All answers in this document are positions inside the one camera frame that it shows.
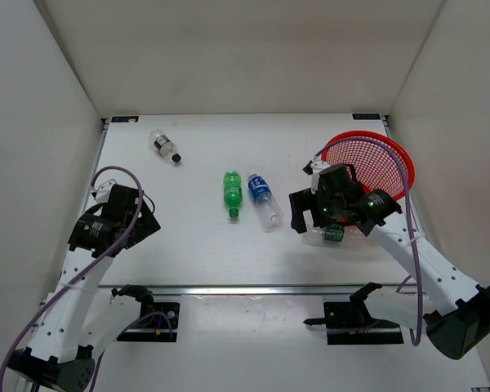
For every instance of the green plastic bottle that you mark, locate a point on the green plastic bottle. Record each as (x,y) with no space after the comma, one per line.
(232,193)

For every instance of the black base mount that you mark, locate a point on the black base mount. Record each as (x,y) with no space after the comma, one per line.
(159,328)
(345,328)

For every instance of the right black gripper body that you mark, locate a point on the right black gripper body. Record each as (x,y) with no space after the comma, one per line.
(328,210)

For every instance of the small black cap bottle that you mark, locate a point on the small black cap bottle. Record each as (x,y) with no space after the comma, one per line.
(165,147)

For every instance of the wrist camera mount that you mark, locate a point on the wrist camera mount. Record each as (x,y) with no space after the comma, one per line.
(101,193)
(315,166)

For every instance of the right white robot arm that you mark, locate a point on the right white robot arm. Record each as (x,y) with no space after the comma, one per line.
(451,308)

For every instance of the red mesh plastic bin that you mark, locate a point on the red mesh plastic bin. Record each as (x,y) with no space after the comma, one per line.
(379,163)

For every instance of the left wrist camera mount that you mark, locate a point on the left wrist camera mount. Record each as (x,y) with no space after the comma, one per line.
(101,193)

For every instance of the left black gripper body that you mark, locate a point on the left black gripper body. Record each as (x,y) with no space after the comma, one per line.
(145,226)

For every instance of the dark green label bottle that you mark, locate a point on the dark green label bottle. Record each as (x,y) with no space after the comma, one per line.
(331,233)

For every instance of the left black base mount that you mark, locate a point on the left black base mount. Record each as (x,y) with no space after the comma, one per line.
(159,328)

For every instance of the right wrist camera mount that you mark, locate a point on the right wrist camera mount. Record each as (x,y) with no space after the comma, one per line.
(315,166)

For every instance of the left table label sticker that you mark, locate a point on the left table label sticker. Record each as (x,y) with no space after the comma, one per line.
(124,119)

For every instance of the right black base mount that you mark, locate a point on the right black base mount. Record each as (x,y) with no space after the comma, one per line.
(345,328)

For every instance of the blue label clear bottle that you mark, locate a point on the blue label clear bottle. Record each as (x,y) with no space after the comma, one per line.
(266,205)

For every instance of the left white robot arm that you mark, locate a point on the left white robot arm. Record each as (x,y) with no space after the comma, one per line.
(63,352)

